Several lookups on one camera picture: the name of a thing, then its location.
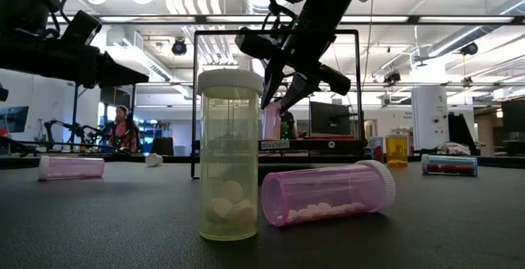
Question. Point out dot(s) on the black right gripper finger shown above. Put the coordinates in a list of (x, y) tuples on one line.
[(299, 88), (272, 78)]

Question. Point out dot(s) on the pink medicine bottle white cap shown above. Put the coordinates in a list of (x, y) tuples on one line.
[(272, 122), (74, 167), (328, 191)]

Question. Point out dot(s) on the orange medicine bottle white cap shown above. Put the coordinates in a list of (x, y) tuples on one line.
[(396, 151)]

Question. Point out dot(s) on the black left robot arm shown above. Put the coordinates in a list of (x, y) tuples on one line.
[(24, 6)]

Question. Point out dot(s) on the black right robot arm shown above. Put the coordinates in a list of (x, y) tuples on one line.
[(324, 6)]

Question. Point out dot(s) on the black background robot arm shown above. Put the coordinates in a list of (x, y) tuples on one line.
[(69, 131)]

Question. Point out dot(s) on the white shelf label sticker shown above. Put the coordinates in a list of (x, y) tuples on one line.
[(275, 144)]

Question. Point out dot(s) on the person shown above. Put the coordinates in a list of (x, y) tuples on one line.
[(123, 131), (288, 125)]

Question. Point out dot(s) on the black computer monitor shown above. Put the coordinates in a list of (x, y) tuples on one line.
[(513, 115), (330, 118)]

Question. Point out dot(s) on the small computer monitor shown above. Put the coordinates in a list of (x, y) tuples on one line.
[(14, 118)]

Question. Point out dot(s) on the white building column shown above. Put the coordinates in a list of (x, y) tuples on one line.
[(428, 117)]

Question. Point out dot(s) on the black table mat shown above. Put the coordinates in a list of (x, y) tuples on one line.
[(123, 228)]

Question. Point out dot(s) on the white crumpled cloth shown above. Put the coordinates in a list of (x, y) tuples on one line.
[(451, 149)]

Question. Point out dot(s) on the black angled stand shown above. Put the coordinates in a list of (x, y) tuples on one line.
[(463, 133)]

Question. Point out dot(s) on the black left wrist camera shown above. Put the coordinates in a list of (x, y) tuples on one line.
[(82, 27)]

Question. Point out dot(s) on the black background rig frame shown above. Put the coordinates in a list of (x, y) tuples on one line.
[(75, 113)]

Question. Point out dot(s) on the wooden shelf black metal frame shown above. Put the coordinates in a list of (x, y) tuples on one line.
[(311, 146)]

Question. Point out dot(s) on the black aluminium rig frame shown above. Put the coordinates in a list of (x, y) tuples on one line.
[(123, 159)]

